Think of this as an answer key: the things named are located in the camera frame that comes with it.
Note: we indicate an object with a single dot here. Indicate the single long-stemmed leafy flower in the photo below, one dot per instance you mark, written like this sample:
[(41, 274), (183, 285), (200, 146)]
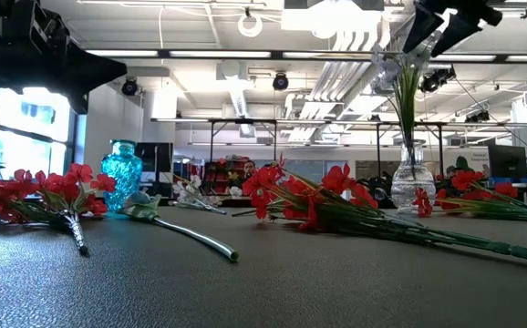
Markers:
[(142, 207)]

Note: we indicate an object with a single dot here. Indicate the blue storage bins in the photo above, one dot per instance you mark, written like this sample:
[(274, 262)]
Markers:
[(500, 181)]

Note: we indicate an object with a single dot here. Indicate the person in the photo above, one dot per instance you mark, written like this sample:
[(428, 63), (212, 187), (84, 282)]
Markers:
[(249, 169), (461, 163)]

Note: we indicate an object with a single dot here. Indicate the white artificial flower bunch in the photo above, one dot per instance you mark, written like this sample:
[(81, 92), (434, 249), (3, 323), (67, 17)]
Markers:
[(407, 105), (179, 187)]

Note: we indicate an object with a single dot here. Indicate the shelf with red items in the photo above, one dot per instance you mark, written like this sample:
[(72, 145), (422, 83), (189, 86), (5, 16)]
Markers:
[(218, 175)]

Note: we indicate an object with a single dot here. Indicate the black round spotlight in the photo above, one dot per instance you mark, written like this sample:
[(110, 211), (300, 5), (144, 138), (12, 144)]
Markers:
[(280, 82), (129, 86)]

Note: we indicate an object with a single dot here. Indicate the black track light cluster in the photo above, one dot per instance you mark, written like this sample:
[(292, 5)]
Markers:
[(437, 78)]

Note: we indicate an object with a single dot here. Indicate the black metal rig frame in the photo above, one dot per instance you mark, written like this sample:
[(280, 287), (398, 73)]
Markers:
[(245, 120)]

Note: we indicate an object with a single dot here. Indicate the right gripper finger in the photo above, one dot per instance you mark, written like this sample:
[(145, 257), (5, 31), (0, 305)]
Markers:
[(468, 23), (423, 25)]

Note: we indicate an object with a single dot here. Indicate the black table mat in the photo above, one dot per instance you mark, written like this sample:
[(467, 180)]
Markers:
[(263, 296)]

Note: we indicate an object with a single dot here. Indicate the long red flower bunch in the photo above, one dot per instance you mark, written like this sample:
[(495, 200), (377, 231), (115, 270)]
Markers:
[(464, 179), (263, 182), (336, 177)]

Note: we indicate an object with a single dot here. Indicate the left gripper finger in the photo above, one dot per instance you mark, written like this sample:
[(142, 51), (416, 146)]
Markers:
[(90, 68)]

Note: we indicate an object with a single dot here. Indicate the clear glass vase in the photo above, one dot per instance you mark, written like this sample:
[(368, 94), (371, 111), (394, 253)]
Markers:
[(411, 182)]

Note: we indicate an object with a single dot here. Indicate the large window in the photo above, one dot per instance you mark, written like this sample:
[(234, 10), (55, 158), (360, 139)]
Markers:
[(31, 136)]

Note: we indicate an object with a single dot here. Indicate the short red flower bunch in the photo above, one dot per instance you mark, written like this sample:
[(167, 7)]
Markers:
[(81, 172)]

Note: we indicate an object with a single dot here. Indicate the black computer monitor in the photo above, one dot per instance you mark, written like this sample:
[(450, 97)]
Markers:
[(154, 159), (507, 161)]

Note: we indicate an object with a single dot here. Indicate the blue glass vase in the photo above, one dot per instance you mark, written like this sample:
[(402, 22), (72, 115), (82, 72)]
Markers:
[(122, 173)]

